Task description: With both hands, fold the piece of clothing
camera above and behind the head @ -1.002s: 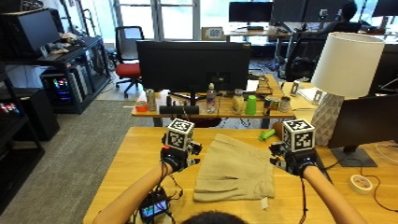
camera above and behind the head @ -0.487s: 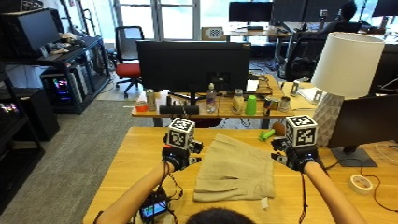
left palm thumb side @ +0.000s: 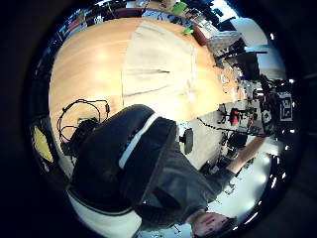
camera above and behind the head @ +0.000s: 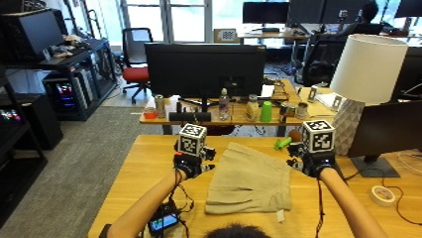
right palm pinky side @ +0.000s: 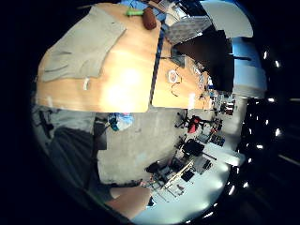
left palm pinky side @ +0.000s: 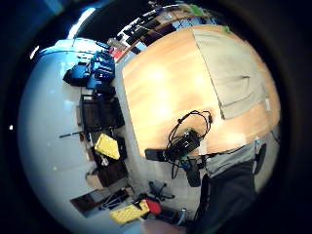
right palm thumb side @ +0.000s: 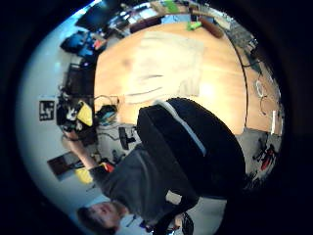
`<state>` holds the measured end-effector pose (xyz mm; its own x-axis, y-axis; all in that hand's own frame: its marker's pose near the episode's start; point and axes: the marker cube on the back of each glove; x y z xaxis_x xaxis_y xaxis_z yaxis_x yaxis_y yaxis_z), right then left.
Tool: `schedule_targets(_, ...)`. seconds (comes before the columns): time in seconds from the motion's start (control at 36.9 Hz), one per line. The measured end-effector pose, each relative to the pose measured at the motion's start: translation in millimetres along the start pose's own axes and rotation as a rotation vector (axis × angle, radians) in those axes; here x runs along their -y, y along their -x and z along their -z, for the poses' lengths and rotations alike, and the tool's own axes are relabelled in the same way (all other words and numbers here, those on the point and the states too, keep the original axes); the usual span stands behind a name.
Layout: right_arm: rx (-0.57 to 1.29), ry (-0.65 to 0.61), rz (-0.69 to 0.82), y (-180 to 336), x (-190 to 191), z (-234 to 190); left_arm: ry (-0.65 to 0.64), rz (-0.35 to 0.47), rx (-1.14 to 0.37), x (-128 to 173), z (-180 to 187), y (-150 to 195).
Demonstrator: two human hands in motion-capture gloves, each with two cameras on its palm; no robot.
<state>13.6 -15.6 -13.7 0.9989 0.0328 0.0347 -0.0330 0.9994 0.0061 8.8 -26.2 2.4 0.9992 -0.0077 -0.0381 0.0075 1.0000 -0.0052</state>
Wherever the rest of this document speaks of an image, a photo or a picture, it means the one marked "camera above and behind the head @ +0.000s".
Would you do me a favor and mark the white cable loop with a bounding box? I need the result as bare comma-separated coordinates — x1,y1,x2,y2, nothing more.
397,149,422,177

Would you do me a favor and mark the person's left hand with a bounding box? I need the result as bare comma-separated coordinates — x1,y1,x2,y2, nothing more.
174,146,218,180

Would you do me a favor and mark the beige folded cloth garment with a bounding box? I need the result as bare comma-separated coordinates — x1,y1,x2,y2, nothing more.
204,142,295,215

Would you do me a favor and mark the black cable of left glove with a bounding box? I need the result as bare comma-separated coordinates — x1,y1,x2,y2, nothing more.
168,168,198,238

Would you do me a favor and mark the black monitor on square stand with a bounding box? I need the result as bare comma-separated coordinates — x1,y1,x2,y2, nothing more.
347,100,422,179

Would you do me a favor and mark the white tape roll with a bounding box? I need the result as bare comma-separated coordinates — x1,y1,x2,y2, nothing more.
368,184,397,208

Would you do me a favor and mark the cream drink bottle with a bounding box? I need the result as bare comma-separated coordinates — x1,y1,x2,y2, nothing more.
244,93,261,123

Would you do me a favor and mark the black cable of right glove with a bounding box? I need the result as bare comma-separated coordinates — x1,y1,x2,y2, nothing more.
313,178,328,238

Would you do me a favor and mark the person's right hand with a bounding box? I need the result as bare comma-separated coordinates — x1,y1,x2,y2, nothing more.
287,141,340,179

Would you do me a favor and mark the black recorder device with screen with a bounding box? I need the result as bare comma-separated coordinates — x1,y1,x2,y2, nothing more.
147,203,182,238

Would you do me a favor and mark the clear water bottle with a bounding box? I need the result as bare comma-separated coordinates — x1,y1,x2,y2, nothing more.
218,87,232,121

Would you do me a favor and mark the black cable of glove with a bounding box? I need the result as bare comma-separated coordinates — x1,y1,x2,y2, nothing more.
313,178,328,238
168,168,198,238

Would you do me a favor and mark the white table lamp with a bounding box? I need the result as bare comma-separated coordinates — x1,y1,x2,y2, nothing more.
329,33,411,158

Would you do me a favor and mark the large black monitor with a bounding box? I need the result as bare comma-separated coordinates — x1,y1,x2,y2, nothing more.
144,42,268,113

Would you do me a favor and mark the thin red cable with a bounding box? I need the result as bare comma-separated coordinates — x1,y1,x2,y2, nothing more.
379,178,422,228

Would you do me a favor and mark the glass jar with lid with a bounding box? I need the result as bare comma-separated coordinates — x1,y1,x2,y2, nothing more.
295,101,312,120

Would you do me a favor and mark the black cabinet with lit screen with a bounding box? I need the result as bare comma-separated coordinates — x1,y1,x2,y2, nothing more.
0,92,66,152

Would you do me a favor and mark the silver drink can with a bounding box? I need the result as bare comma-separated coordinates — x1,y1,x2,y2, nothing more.
154,94,168,119

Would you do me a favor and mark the dark drink can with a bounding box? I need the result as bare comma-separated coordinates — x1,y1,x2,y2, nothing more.
279,102,292,124

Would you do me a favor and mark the white marker cube on left glove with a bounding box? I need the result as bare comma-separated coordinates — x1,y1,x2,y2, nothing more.
178,123,210,158

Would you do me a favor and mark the white marker cube on glove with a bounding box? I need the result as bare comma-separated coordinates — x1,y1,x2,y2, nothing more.
301,119,337,155
178,123,210,158

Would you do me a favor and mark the computer tower with coloured lights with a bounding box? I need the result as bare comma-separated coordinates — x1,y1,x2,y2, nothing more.
43,69,96,114

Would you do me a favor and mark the white marker cube on right glove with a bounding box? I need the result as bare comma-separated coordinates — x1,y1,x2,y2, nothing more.
301,119,337,155

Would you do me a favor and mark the green toy piece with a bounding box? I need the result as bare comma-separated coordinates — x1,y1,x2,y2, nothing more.
273,136,295,151

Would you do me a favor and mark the red office chair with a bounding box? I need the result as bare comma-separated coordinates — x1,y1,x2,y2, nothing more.
120,27,155,105

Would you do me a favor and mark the black cylinder speaker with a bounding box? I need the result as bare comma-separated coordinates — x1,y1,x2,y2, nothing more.
168,111,212,123

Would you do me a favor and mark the wooden desk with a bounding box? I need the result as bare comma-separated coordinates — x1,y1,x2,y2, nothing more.
139,78,341,137

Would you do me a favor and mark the cardboard box with checker print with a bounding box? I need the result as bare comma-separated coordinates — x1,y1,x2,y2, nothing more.
212,28,243,45

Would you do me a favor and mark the green plastic cup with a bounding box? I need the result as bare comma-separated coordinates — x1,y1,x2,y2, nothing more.
259,100,275,124

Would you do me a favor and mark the brown round ball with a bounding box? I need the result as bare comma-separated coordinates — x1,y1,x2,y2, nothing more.
288,129,304,144

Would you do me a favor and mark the black shelf rack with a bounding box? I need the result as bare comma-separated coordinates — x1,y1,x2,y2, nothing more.
0,8,120,122

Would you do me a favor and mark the orange small cup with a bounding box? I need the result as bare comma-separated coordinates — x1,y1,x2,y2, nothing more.
143,106,159,120

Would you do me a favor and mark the black background monitor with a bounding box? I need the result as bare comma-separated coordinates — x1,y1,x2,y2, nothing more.
242,1,292,25

